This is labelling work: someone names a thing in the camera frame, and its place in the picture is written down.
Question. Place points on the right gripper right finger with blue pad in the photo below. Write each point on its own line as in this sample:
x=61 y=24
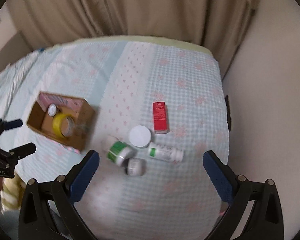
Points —
x=265 y=220

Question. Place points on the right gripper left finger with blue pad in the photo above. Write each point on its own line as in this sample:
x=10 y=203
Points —
x=36 y=220

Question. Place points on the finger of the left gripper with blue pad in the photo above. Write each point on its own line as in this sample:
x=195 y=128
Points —
x=7 y=125
x=21 y=152

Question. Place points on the green labelled white jar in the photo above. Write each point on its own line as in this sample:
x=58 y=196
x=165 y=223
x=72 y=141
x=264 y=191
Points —
x=119 y=152

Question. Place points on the yellow tape roll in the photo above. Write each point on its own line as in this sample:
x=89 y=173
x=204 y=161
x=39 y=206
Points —
x=63 y=125

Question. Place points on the white round lid jar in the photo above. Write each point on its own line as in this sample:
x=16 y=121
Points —
x=140 y=136

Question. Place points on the white bottle green label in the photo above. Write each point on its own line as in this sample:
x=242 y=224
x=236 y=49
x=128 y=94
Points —
x=165 y=153

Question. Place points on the red rectangular carton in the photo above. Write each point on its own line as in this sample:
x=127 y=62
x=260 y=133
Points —
x=160 y=119

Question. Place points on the cardboard box with pink lining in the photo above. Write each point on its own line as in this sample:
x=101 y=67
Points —
x=40 y=122

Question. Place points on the grey headboard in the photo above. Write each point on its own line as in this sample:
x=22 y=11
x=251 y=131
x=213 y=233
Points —
x=13 y=50

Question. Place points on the blue checked floral bedsheet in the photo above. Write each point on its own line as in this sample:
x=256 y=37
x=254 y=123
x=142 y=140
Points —
x=121 y=80

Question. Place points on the beige curtain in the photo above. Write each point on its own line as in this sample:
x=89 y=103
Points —
x=213 y=24

